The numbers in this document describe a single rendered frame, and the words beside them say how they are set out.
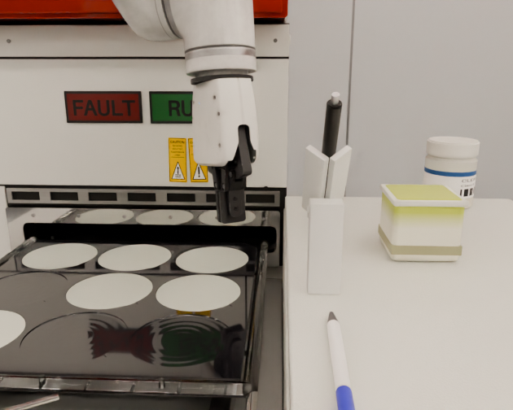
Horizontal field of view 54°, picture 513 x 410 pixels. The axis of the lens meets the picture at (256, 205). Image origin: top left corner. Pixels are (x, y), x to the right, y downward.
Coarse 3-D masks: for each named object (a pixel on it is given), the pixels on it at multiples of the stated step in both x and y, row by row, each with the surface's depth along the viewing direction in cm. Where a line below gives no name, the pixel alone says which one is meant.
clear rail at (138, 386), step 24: (0, 384) 43; (24, 384) 43; (48, 384) 43; (72, 384) 43; (96, 384) 43; (120, 384) 43; (144, 384) 43; (168, 384) 43; (192, 384) 43; (216, 384) 43; (240, 384) 43
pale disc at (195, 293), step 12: (192, 276) 65; (204, 276) 65; (216, 276) 65; (168, 288) 62; (180, 288) 62; (192, 288) 62; (204, 288) 62; (216, 288) 62; (228, 288) 62; (168, 300) 58; (180, 300) 58; (192, 300) 58; (204, 300) 58; (216, 300) 58; (228, 300) 58
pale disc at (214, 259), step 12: (192, 252) 73; (204, 252) 73; (216, 252) 73; (228, 252) 73; (240, 252) 73; (180, 264) 69; (192, 264) 69; (204, 264) 69; (216, 264) 68; (228, 264) 68; (240, 264) 68
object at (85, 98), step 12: (72, 96) 76; (84, 96) 76; (96, 96) 76; (108, 96) 76; (120, 96) 76; (132, 96) 76; (72, 108) 77; (84, 108) 77; (96, 108) 77; (108, 108) 76; (120, 108) 76; (132, 108) 76
